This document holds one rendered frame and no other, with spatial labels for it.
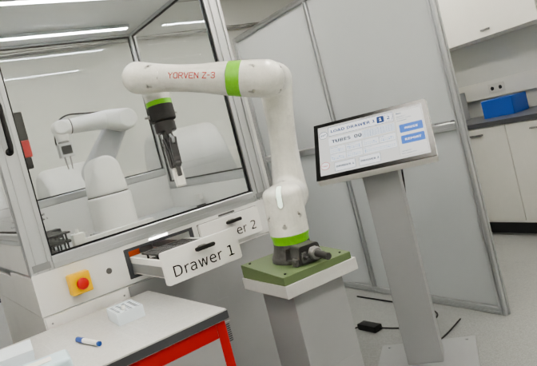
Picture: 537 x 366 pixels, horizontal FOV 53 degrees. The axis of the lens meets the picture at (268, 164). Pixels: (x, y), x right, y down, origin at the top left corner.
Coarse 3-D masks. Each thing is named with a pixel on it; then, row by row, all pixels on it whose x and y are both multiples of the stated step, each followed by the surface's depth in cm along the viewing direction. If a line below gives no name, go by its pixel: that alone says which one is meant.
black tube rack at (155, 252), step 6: (180, 240) 211; (186, 240) 206; (192, 240) 202; (162, 246) 206; (168, 246) 202; (174, 246) 198; (150, 252) 200; (156, 252) 196; (150, 258) 204; (156, 258) 200
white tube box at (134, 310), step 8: (120, 304) 176; (128, 304) 173; (136, 304) 171; (112, 312) 168; (120, 312) 164; (128, 312) 166; (136, 312) 167; (144, 312) 168; (112, 320) 171; (120, 320) 164; (128, 320) 165
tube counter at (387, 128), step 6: (378, 126) 240; (384, 126) 239; (390, 126) 237; (354, 132) 244; (360, 132) 242; (366, 132) 241; (372, 132) 240; (378, 132) 238; (384, 132) 237; (354, 138) 242; (360, 138) 240
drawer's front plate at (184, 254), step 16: (208, 240) 183; (224, 240) 187; (160, 256) 173; (176, 256) 176; (192, 256) 179; (208, 256) 182; (224, 256) 186; (240, 256) 189; (176, 272) 175; (192, 272) 179
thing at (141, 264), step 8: (136, 256) 205; (144, 256) 206; (152, 256) 208; (136, 264) 198; (144, 264) 192; (152, 264) 186; (160, 264) 180; (136, 272) 200; (144, 272) 193; (152, 272) 187; (160, 272) 181
